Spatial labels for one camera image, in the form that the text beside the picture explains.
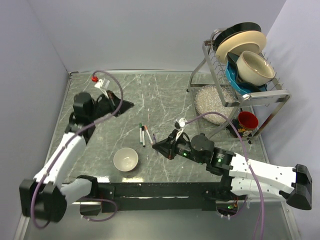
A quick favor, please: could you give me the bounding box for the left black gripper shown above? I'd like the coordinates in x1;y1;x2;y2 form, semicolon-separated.
88;90;134;121

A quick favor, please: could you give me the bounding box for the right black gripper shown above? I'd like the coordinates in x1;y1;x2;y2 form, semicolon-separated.
152;128;206;164

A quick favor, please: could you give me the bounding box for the white pen pink tip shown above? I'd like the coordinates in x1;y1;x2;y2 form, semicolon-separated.
145;129;154;145

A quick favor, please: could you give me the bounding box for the white pen green tip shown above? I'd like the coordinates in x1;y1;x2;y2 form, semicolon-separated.
139;124;143;145

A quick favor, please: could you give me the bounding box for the white pen black tip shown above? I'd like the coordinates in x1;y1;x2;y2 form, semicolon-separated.
142;131;146;148

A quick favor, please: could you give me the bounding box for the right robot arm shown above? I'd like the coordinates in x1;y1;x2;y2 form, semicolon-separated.
152;129;313;211

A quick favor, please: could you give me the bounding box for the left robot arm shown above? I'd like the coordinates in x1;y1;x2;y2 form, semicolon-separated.
19;90;134;229

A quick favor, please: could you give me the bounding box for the white ceramic bowl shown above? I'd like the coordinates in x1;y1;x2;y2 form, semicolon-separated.
113;147;139;172

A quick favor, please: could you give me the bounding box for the black base bar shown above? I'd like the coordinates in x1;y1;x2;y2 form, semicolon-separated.
72;182;248;216

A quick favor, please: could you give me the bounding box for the clear textured glass plate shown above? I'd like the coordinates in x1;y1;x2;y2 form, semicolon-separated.
194;85;235;125

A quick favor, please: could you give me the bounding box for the metal dish rack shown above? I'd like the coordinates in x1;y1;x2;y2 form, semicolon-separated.
187;28;291;144

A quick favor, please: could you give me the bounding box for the red cup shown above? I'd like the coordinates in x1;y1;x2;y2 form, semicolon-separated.
238;111;259;130

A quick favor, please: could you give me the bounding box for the blue dish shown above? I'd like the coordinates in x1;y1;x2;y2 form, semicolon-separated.
225;52;267;95

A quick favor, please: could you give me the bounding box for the cream bowl on rack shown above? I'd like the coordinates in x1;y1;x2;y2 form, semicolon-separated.
236;51;276;86

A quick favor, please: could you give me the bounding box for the cream plate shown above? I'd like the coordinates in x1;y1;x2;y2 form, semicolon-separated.
215;30;267;64

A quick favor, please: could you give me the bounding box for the black plate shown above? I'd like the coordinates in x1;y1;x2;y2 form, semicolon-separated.
214;22;262;48

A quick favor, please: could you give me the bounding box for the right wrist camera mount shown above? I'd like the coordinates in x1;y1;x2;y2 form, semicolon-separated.
174;117;188;141

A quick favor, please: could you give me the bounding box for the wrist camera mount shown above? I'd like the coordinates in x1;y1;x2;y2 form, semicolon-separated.
174;117;188;141
91;76;110;95

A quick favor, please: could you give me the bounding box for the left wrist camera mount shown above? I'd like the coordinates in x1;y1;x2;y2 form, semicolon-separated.
91;76;110;95

